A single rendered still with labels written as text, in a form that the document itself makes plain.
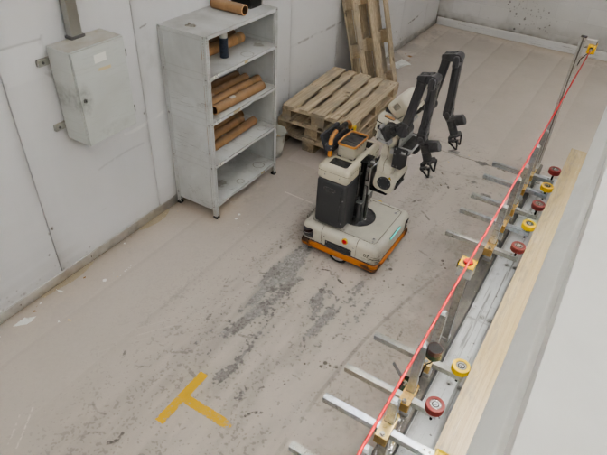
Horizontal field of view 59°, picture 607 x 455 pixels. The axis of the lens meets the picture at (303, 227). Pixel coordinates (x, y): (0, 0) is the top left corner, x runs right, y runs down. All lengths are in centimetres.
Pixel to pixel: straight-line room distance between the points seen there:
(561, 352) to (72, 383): 334
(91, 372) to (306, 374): 133
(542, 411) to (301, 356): 317
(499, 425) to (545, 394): 9
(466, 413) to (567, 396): 193
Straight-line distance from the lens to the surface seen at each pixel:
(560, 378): 51
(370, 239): 406
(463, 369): 254
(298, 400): 340
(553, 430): 47
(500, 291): 340
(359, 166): 394
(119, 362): 369
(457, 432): 235
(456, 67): 368
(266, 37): 473
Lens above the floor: 282
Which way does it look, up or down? 38 degrees down
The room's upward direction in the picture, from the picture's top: 3 degrees clockwise
